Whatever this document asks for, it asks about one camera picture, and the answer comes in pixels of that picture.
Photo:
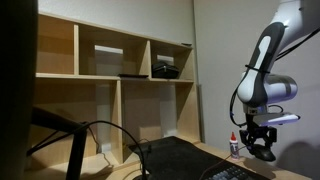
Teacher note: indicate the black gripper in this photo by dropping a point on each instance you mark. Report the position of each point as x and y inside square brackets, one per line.
[248, 138]

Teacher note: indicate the black computer mouse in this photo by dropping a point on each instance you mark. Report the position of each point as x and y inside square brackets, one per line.
[262, 153]

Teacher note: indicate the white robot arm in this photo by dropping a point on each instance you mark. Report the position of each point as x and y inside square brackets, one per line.
[259, 87]

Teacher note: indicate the grey mechanical keyboard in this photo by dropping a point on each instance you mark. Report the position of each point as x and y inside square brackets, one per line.
[231, 173]

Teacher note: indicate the white glue bottle red cap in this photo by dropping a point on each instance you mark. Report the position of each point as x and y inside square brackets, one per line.
[234, 150]

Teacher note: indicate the black desk mat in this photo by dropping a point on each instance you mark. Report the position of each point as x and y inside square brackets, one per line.
[172, 158]

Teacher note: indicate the wooden shelf unit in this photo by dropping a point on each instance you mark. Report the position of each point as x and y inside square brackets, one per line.
[77, 78]

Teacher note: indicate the flat black item on shelf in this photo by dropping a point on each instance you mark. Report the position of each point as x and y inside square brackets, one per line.
[133, 76]

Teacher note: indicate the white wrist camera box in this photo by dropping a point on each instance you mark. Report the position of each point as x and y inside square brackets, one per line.
[270, 119]

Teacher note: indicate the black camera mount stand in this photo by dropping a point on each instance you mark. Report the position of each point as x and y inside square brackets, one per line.
[62, 128]

